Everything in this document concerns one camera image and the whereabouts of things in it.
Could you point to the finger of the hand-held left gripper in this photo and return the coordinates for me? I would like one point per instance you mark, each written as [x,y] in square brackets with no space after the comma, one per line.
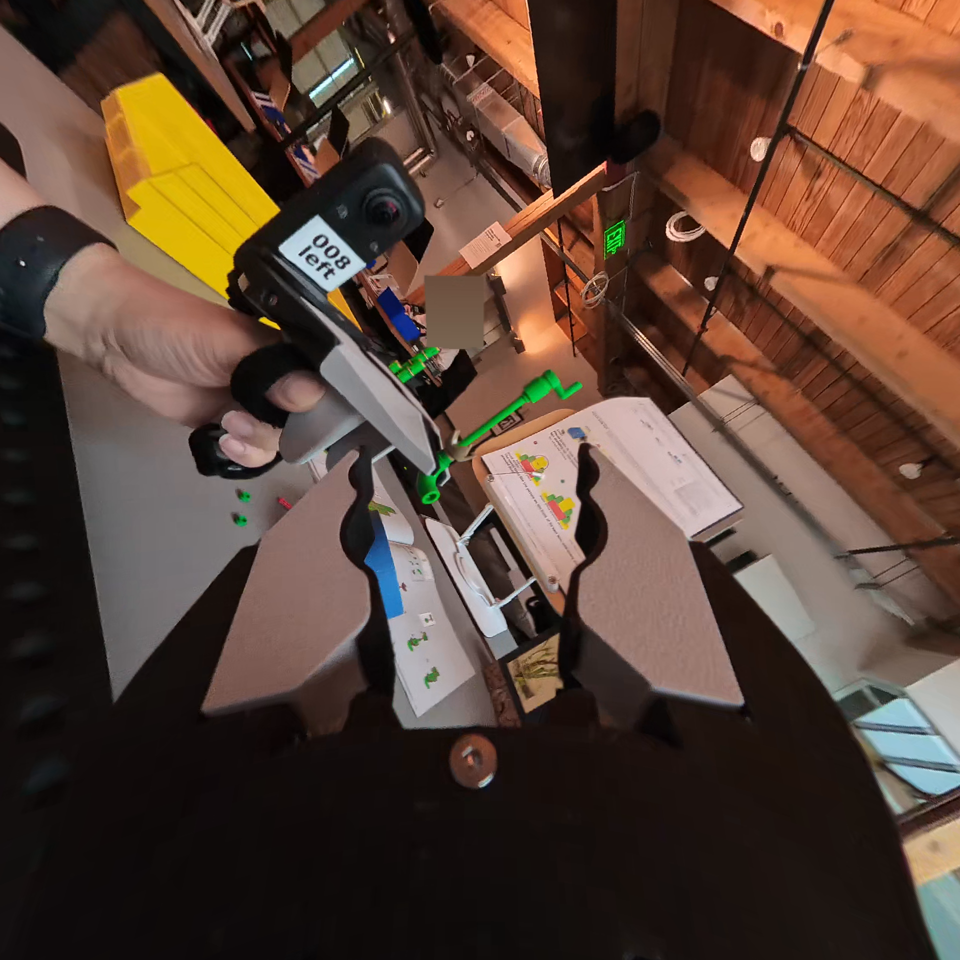
[375,390]
[330,435]

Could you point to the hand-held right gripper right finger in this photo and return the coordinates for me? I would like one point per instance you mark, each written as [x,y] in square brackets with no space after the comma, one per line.
[652,585]

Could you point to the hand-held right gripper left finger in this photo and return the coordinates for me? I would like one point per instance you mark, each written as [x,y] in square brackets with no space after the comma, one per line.
[300,600]

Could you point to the green lego bamboo stem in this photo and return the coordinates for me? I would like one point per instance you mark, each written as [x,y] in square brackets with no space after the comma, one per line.
[487,431]

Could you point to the person's left forearm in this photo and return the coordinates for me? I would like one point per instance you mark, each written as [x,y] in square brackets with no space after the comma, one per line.
[15,187]

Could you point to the green lego bamboo segment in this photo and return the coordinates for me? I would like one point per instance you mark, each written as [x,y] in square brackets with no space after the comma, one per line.
[411,367]

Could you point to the scattered small green lego pieces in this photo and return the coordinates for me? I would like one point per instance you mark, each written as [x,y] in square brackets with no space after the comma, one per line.
[241,495]

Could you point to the open lego instruction booklet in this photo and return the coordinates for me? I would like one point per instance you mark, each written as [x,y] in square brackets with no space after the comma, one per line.
[645,450]

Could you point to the lego set box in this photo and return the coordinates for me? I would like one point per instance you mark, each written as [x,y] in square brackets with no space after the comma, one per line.
[536,671]

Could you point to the white lego instruction sheet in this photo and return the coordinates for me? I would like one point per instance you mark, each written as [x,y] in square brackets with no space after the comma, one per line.
[431,664]

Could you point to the person's left hand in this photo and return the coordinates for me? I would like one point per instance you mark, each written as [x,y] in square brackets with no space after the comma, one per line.
[157,337]

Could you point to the blue plastic bin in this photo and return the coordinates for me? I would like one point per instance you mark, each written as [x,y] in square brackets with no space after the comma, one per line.
[397,315]

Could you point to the blue masking tape roll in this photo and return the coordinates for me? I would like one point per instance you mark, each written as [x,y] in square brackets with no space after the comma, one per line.
[384,577]

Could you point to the white paper sign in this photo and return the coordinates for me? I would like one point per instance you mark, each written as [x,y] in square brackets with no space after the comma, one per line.
[486,244]

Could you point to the stacked yellow plastic bins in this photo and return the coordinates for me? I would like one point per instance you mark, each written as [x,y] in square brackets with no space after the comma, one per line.
[180,180]

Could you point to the black hanging panel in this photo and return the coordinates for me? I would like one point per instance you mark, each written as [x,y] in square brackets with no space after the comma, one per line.
[574,90]

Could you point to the green exit sign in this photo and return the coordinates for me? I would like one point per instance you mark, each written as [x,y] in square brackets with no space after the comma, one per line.
[615,238]

